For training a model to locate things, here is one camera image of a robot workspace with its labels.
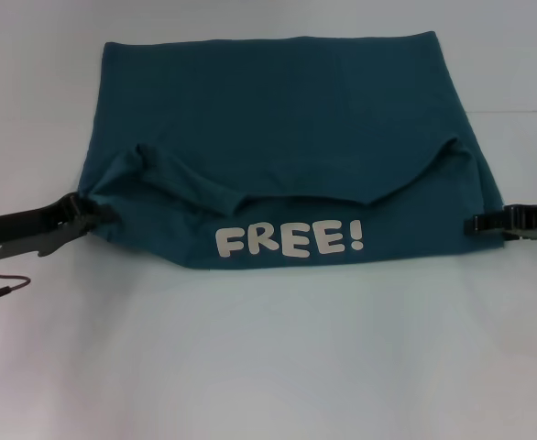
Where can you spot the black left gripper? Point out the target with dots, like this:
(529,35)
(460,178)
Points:
(25,222)

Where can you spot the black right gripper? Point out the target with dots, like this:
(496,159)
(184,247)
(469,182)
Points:
(534,220)

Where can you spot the blue shirt with FREE print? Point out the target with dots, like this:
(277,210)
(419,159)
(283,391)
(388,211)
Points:
(296,114)

